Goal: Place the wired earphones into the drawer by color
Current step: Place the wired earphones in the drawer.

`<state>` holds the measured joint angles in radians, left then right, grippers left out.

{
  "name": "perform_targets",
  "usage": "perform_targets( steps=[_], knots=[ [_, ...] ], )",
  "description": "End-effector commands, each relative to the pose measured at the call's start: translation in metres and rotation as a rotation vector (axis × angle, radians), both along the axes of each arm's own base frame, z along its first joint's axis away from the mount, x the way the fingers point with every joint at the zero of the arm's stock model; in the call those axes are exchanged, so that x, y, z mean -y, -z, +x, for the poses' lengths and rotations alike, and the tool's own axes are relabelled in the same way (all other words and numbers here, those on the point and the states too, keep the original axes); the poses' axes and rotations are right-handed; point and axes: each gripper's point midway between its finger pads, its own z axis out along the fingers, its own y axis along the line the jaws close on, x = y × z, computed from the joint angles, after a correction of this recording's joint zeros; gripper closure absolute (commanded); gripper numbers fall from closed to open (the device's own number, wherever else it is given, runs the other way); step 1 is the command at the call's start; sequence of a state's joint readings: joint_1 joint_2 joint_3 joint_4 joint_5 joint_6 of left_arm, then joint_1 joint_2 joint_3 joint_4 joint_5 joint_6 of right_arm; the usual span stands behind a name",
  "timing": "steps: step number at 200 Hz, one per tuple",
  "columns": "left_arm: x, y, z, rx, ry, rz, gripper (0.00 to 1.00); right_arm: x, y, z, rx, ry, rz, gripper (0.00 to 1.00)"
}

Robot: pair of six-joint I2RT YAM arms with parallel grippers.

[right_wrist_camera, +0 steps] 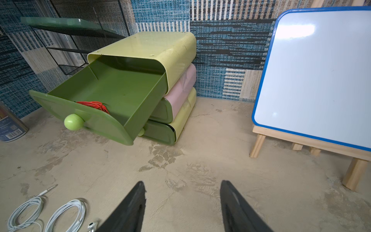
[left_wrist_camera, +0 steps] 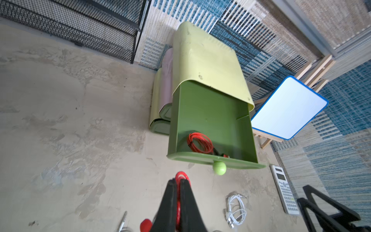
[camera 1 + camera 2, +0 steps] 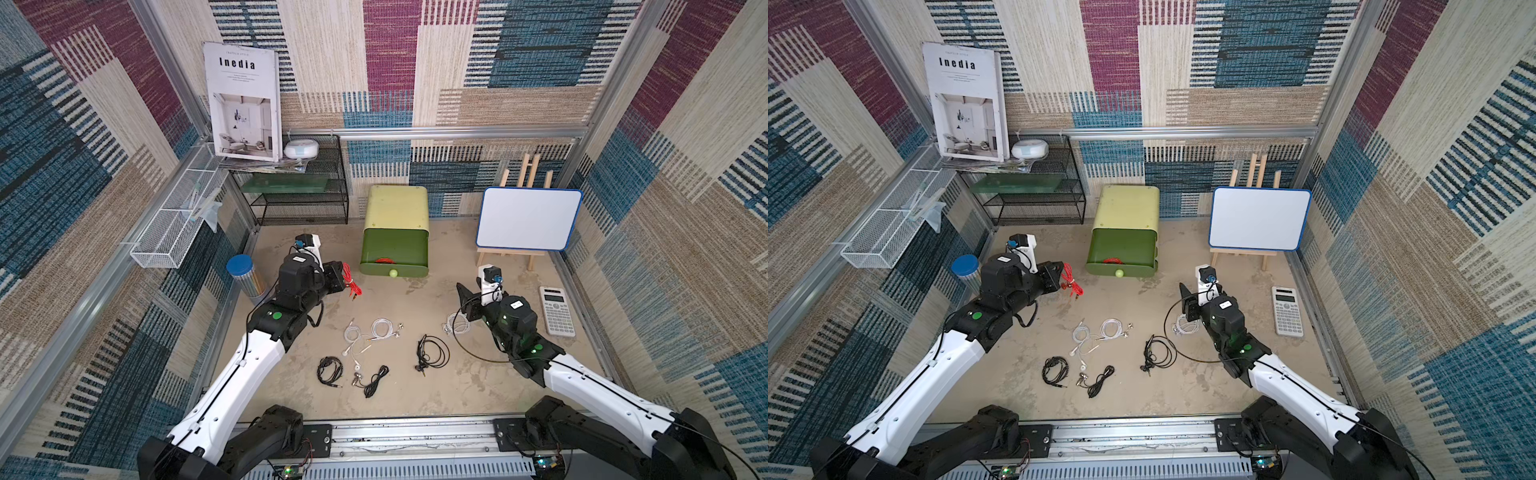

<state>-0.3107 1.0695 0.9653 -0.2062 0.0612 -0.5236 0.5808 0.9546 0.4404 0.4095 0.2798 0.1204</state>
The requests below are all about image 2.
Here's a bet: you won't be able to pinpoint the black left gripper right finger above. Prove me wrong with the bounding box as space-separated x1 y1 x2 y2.
179 179 207 232

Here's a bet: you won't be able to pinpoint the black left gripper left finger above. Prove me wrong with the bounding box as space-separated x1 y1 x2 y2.
150 178 178 232

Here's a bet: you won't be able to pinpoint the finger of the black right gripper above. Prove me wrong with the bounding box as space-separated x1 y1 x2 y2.
303 185 361 226
297 198 348 232

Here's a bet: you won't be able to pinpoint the red earphones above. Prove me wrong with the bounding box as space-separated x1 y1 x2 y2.
140 171 189 232
187 132 230 158

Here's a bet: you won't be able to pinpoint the green drawer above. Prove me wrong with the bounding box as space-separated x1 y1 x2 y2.
167 81 265 176

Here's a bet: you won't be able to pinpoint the white earphones middle coil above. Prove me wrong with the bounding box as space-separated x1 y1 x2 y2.
117 211 133 232

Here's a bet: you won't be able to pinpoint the white earphones right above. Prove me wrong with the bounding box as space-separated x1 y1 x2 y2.
225 192 247 229

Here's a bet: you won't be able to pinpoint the green drawer cabinet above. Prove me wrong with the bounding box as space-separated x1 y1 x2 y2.
149 21 255 135

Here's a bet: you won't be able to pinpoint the white calculator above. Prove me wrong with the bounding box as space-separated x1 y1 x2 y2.
270 164 300 216

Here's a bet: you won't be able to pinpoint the blue framed whiteboard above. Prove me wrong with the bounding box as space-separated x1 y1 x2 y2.
251 76 328 140

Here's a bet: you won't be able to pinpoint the black wire mesh shelf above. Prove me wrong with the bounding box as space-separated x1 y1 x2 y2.
1 1 151 63

